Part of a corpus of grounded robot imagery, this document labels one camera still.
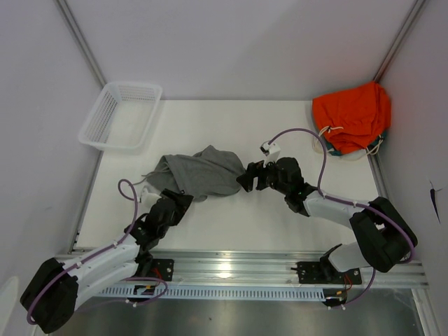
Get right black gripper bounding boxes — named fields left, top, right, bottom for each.
left=236, top=155, right=289, bottom=195

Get grey shorts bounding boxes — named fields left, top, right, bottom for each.
left=141, top=145, right=245, bottom=202

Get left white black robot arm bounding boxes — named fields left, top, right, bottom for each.
left=20, top=189, right=193, bottom=334

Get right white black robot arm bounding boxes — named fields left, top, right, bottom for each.
left=237, top=157, right=418, bottom=283

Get teal shorts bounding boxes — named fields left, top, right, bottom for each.
left=323, top=132, right=386, bottom=160

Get orange shorts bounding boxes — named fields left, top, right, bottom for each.
left=311, top=81, right=391, bottom=146

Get white plastic basket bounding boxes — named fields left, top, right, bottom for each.
left=78, top=81, right=162, bottom=153

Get left corner aluminium profile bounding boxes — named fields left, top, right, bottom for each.
left=54, top=0, right=107, bottom=88

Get corner aluminium profile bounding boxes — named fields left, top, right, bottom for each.
left=372, top=0, right=429, bottom=83
left=54, top=0, right=107, bottom=88

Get right corner aluminium profile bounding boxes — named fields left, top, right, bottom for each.
left=372, top=0, right=429, bottom=83

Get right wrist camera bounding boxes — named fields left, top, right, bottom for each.
left=260, top=141, right=281, bottom=167

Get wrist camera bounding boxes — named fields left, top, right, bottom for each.
left=260, top=141, right=281, bottom=167
left=140, top=187, right=160, bottom=207

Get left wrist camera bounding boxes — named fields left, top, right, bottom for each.
left=140, top=187, right=160, bottom=207

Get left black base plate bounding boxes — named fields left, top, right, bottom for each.
left=134, top=258, right=174, bottom=281

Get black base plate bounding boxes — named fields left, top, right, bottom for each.
left=134, top=258, right=174, bottom=281
left=291, top=261, right=363, bottom=285

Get aluminium mounting rail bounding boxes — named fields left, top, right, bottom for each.
left=46, top=248, right=430, bottom=289

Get slotted white cable duct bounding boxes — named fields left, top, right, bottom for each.
left=96, top=283, right=326, bottom=302

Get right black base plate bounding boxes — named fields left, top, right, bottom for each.
left=291, top=261, right=363, bottom=285

